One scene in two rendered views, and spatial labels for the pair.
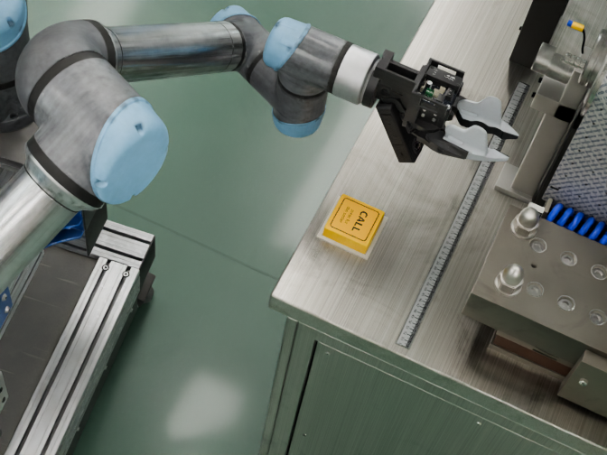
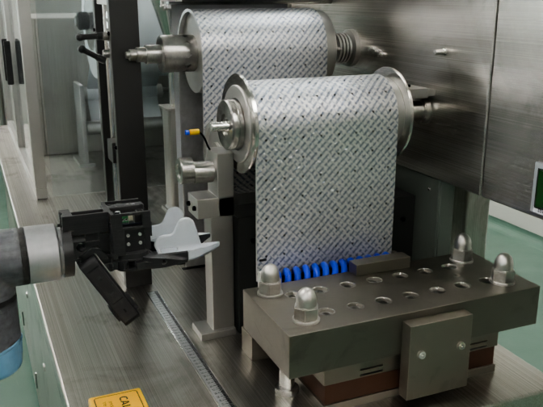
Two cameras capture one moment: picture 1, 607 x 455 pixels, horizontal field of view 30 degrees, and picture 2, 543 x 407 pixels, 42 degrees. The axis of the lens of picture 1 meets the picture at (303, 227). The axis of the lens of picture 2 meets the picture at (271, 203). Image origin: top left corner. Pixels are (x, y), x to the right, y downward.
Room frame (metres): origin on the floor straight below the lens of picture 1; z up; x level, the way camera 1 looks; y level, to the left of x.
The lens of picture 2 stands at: (0.16, 0.27, 1.44)
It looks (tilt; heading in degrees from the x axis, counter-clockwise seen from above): 17 degrees down; 322
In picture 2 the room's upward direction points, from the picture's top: straight up
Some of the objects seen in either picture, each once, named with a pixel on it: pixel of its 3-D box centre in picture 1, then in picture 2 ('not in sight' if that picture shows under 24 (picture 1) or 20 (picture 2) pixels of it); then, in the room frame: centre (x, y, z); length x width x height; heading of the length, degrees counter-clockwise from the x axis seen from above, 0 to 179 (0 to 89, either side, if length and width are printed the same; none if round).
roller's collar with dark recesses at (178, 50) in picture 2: not in sight; (177, 53); (1.26, -0.38, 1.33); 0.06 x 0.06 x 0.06; 75
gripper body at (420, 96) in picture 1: (413, 94); (106, 239); (1.01, -0.11, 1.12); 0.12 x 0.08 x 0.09; 75
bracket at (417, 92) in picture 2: not in sight; (410, 90); (0.93, -0.63, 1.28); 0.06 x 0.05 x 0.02; 75
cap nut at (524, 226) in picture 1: (527, 219); (270, 279); (0.89, -0.30, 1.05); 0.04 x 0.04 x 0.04
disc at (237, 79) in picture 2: (606, 62); (238, 123); (1.01, -0.34, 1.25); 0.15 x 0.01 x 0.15; 165
